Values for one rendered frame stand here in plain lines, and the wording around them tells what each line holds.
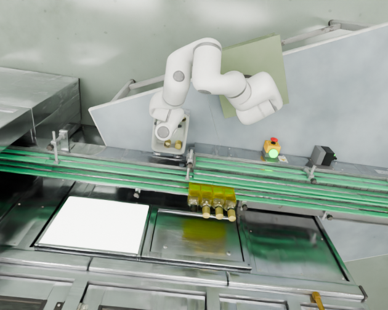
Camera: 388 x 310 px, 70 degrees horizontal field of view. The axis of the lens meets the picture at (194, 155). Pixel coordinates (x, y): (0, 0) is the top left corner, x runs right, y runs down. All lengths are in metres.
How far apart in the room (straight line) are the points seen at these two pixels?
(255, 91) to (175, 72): 0.27
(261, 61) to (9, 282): 1.32
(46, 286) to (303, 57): 1.44
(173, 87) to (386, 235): 1.80
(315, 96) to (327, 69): 0.14
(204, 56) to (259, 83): 0.21
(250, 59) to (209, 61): 0.50
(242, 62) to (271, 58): 0.13
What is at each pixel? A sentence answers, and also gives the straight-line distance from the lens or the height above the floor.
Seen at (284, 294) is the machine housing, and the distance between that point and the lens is 1.30.
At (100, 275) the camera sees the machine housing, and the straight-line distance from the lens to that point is 1.23.
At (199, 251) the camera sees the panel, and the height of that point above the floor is 1.25.
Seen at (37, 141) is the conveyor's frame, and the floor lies 0.81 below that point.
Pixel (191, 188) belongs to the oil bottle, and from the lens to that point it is 1.36.
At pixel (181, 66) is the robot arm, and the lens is 0.92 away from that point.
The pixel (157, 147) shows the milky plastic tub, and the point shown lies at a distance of 1.48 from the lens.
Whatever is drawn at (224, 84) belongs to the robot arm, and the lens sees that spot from 0.83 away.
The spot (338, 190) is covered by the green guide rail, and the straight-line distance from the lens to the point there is 1.67.
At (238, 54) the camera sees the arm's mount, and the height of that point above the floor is 0.84.
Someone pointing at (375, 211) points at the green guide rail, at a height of 0.92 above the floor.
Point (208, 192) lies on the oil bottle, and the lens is 1.37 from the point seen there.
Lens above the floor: 2.12
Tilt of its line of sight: 61 degrees down
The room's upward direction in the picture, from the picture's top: 179 degrees counter-clockwise
